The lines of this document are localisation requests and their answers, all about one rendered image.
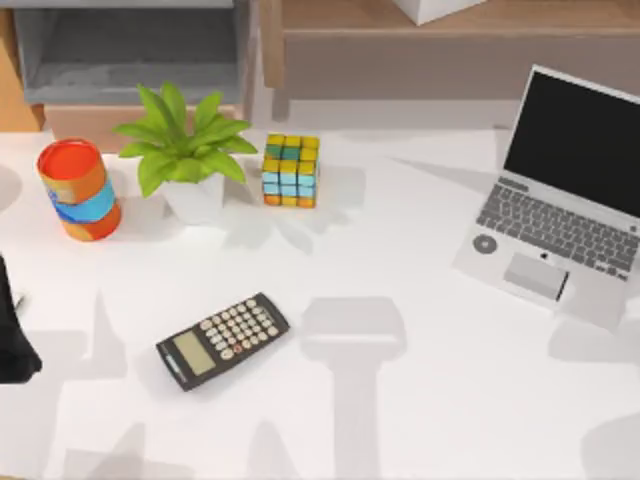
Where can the wooden shelf unit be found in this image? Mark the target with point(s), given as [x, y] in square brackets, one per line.
[450, 55]

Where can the wooden cupboard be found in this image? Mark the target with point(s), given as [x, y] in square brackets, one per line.
[17, 90]

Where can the orange and blue can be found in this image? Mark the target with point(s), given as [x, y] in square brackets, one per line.
[82, 200]

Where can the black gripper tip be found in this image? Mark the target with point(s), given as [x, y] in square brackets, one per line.
[12, 340]

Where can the grey pierced drawer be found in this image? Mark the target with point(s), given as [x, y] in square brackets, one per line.
[130, 55]

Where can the green plant in white pot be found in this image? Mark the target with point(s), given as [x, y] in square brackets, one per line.
[182, 150]

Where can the white box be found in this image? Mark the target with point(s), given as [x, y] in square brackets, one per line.
[432, 9]

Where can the multicoloured puzzle cube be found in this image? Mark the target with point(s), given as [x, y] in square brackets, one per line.
[291, 172]

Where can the silver laptop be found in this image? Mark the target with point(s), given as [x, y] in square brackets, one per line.
[560, 200]

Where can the pale wooden drawer front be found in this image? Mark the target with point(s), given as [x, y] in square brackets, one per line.
[145, 125]

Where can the black calculator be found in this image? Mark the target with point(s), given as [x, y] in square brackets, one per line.
[222, 342]

